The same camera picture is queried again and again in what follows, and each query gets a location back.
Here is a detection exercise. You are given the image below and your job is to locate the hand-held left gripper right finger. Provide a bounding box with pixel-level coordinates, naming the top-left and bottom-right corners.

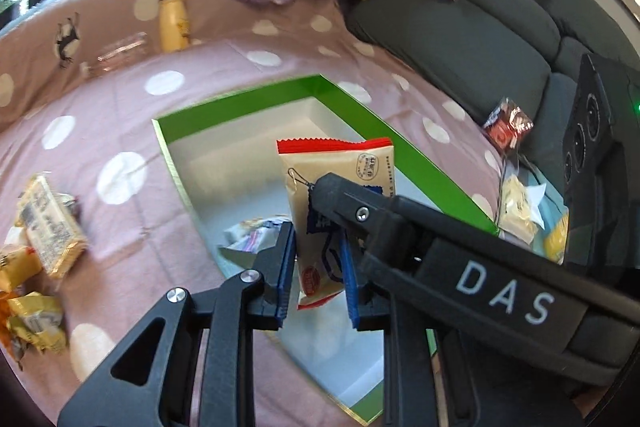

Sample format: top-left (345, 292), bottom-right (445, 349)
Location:
top-left (340, 237), bottom-right (501, 427)

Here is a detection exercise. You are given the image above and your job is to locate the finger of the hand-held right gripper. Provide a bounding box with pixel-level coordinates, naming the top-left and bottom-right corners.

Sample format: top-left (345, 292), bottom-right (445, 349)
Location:
top-left (307, 173), bottom-right (437, 294)

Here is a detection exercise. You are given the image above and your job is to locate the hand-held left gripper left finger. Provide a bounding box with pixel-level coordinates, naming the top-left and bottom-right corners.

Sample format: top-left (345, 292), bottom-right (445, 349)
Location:
top-left (57, 222), bottom-right (299, 427)

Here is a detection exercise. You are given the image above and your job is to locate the beige snack packet red edge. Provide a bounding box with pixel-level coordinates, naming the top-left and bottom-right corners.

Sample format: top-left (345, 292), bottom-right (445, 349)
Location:
top-left (277, 138), bottom-right (396, 311)

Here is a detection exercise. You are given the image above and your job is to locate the green cardboard box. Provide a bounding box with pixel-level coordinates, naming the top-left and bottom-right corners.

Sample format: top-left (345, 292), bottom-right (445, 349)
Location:
top-left (151, 75), bottom-right (501, 426)

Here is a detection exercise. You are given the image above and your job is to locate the clear cracker packet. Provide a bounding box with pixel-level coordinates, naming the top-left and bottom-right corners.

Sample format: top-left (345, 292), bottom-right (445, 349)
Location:
top-left (16, 174), bottom-right (89, 281)

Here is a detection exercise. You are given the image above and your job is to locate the crumpled white snack wrapper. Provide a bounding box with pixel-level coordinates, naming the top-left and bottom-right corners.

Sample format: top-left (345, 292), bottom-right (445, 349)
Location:
top-left (217, 217), bottom-right (293, 269)

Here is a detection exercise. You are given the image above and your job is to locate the bright yellow snack packet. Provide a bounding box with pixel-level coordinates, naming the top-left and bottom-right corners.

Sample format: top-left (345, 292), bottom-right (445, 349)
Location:
top-left (542, 212), bottom-right (571, 265)

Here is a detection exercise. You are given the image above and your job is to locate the pale yellow snack packet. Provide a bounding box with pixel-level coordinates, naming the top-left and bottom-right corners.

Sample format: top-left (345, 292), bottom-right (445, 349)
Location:
top-left (497, 174), bottom-right (547, 246)

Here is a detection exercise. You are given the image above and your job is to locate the light blue plastic bag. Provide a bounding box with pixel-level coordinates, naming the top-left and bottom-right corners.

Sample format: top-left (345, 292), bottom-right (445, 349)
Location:
top-left (520, 166), bottom-right (569, 258)

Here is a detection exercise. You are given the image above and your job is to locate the grey sofa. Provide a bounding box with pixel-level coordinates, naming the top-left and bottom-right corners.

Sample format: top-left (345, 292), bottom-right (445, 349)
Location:
top-left (345, 0), bottom-right (640, 208)

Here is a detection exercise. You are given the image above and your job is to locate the pink polka-dot blanket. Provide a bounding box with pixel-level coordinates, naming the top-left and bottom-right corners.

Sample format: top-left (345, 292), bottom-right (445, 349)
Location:
top-left (0, 0), bottom-right (507, 408)

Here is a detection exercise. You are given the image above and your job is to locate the golden snack packet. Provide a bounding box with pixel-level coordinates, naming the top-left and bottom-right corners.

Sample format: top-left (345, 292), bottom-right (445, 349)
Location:
top-left (7, 292), bottom-right (68, 358)

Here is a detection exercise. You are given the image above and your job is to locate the yellow bottle with red cap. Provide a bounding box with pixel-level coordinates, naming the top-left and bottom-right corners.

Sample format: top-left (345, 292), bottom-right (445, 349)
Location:
top-left (154, 0), bottom-right (194, 54)

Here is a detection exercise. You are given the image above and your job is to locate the orange-yellow snack packet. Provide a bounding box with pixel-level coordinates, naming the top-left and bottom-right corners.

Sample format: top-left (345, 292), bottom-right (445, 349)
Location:
top-left (0, 244), bottom-right (44, 294)

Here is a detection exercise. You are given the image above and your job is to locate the clear plastic container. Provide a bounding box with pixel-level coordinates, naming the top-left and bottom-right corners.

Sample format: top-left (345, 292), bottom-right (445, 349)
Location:
top-left (82, 32), bottom-right (151, 78)

